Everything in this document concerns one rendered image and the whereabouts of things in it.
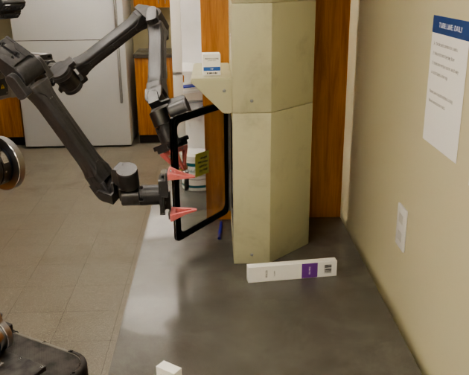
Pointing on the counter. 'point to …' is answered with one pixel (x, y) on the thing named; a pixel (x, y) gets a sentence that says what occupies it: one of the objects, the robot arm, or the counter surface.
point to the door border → (175, 167)
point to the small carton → (211, 63)
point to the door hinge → (229, 161)
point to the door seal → (178, 169)
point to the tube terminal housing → (271, 126)
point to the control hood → (215, 86)
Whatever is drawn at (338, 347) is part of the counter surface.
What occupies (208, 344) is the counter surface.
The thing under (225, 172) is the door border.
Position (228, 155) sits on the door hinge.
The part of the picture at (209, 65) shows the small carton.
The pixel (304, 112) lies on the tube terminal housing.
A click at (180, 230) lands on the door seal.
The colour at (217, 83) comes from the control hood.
